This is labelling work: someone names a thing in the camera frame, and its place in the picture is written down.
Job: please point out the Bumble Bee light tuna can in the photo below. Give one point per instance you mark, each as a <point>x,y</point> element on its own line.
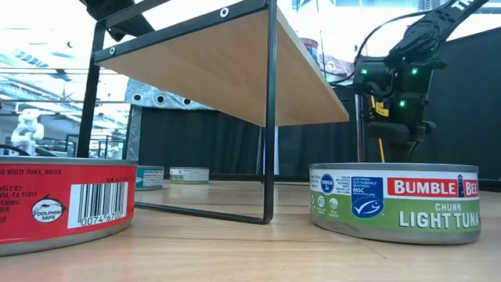
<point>391,219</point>
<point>189,175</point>

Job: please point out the gold-lid tuna can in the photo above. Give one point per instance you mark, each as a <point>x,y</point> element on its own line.
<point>311,49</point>

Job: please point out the teal skipjack tuna can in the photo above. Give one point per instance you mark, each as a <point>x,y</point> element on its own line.
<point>150,178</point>

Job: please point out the red label white tuna can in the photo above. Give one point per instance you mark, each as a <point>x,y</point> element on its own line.
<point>58,196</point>

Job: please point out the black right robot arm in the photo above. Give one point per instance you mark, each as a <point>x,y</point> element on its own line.
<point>430,27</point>

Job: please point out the wooden shelf black metal legs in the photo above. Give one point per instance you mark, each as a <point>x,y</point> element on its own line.
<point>219,70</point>

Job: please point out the black curtain stand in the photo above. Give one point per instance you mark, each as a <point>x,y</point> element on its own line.
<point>357,137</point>

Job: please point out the black curtain panel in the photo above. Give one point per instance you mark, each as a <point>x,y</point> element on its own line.
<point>469,117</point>
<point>188,141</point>

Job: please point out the silver grommeted curtain flap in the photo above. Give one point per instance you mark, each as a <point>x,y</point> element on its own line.
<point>332,66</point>
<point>148,96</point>

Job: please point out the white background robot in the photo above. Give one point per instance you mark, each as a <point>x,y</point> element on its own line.
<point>27,131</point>

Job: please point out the black aluminium rig frame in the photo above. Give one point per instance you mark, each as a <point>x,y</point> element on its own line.
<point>235,177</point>

